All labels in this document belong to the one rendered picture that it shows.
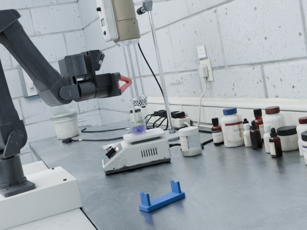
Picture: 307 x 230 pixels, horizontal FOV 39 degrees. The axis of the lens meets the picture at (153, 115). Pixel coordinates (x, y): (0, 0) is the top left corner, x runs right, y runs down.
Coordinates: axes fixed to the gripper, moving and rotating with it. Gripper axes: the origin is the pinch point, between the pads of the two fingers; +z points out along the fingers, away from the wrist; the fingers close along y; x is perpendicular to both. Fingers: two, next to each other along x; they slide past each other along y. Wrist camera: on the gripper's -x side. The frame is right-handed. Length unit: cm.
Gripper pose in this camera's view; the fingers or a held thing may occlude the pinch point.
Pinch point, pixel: (129, 81)
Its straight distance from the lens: 132.6
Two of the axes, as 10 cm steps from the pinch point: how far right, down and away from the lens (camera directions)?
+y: -6.9, 0.4, 7.3
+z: 7.1, -1.9, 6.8
